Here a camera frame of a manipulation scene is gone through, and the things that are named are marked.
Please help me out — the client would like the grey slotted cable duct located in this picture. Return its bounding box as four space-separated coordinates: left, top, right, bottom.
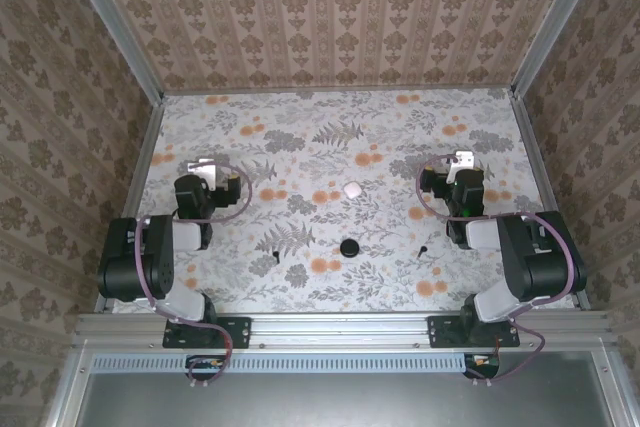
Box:
92 352 470 374

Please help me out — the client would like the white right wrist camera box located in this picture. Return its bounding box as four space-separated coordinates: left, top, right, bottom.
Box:
446 149 476 183

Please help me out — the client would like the grey metal sheet panel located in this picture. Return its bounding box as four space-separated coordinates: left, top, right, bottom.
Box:
47 346 640 427

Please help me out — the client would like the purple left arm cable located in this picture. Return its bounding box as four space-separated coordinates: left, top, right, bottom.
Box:
133 162 254 389

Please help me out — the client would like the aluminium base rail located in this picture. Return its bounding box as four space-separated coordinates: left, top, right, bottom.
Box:
74 311 617 349

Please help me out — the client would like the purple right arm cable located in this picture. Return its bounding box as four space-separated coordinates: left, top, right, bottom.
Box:
417 155 575 389

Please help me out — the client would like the aluminium frame post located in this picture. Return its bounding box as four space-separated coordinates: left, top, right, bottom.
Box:
509 0 611 98
56 0 167 106

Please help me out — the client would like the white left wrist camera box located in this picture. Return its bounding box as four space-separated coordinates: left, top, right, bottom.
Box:
187 156 219 193

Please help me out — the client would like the aluminium side rail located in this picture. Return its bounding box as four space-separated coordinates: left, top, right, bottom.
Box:
509 94 594 311
92 96 167 313

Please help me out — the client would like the floral printed tablecloth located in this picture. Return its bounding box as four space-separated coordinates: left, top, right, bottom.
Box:
112 88 576 314

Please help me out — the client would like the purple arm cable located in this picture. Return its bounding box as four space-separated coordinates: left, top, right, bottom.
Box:
133 162 254 389
417 155 575 389

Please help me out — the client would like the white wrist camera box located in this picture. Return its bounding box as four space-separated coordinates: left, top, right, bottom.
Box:
187 156 219 193
446 149 476 183

